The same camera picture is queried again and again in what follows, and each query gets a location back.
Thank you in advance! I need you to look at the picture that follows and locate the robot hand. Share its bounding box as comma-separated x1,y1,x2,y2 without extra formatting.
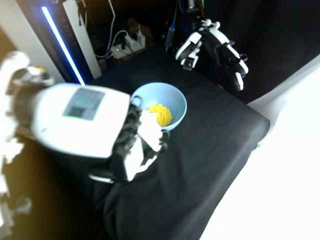
175,26,250,91
29,83,171,185

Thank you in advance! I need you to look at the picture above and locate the white cup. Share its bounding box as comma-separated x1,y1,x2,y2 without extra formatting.
137,109,164,153

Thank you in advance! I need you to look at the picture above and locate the light blue bowl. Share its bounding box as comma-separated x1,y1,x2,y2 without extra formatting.
130,82,188,133

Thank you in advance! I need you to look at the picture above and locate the black backdrop curtain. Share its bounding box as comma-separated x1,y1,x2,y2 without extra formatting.
199,0,320,104

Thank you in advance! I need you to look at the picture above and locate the brown cardboard box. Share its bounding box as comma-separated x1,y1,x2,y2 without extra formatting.
127,18,154,48

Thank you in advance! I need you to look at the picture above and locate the white charger plug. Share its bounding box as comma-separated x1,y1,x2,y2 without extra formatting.
136,24,146,43

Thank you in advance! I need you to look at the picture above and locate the blue LED light strip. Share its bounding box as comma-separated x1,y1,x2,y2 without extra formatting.
41,6,86,87

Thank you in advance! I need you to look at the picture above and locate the narrow white board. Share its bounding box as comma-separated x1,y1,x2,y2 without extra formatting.
62,0,102,80

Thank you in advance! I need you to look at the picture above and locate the white power strip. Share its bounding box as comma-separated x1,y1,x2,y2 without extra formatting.
110,34,146,60

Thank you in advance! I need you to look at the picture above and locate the wide white board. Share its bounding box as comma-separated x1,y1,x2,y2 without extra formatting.
0,0,66,83

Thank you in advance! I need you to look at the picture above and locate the black table cloth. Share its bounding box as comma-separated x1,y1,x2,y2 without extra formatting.
43,44,271,240

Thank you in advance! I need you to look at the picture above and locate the white cloth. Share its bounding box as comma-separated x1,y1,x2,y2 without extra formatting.
199,53,320,240

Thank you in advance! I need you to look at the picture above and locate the grey cable connector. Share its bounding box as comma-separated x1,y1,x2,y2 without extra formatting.
164,23,176,52

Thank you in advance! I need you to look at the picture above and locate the white cable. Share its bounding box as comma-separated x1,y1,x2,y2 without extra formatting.
94,0,117,59

